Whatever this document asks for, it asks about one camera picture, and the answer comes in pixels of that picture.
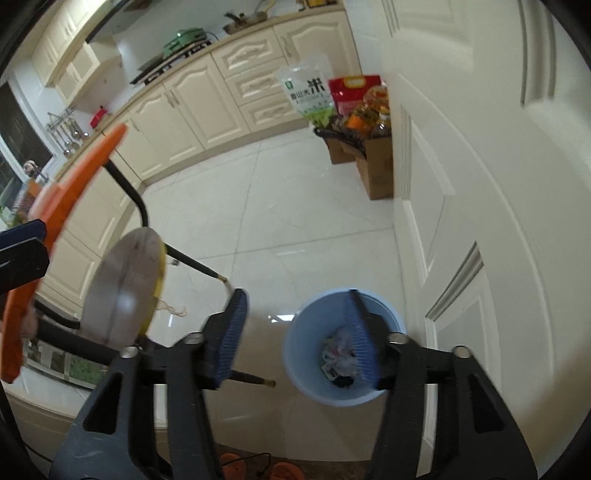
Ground cream cabinets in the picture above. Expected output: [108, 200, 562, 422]
[0, 9, 363, 324]
[30, 0, 121, 102]

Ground black gas stove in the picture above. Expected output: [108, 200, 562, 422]
[130, 41, 213, 86]

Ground cream lower cabinets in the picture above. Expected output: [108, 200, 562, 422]
[0, 9, 363, 324]

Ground tall cardboard box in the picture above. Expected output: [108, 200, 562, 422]
[355, 134, 394, 200]

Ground black cable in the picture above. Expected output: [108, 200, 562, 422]
[240, 452, 273, 480]

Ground red gift box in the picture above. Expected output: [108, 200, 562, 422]
[327, 75, 387, 116]

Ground small cardboard box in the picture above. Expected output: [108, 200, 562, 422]
[314, 124, 370, 164]

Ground beige curled scrap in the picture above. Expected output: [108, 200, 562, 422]
[157, 299, 188, 318]

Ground blue plastic bucket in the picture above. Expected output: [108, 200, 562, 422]
[283, 288, 407, 407]

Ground clear plastic bag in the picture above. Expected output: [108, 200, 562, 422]
[321, 325, 365, 388]

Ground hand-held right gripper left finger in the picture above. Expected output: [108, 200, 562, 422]
[48, 288, 249, 480]

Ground black range hood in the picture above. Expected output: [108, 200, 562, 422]
[84, 0, 144, 70]

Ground white door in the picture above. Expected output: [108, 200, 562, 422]
[379, 0, 591, 480]

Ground hanging utensil rack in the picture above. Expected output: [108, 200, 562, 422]
[46, 107, 90, 158]

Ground round orange table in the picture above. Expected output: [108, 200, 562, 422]
[0, 124, 278, 388]

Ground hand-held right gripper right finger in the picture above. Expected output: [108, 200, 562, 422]
[348, 289, 539, 480]

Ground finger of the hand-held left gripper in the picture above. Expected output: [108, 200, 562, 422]
[0, 220, 47, 252]
[0, 239, 50, 296]

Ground cream upper cabinets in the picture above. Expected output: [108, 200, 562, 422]
[30, 0, 121, 102]

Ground orange slipper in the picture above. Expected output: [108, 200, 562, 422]
[270, 462, 303, 480]
[219, 452, 243, 480]

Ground window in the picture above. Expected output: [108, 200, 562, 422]
[0, 80, 54, 190]

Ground clear green rice bag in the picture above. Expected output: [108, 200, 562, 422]
[276, 53, 335, 130]

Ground green electric pot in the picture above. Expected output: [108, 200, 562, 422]
[163, 28, 208, 54]

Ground orange snack package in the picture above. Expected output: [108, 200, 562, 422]
[346, 104, 375, 134]

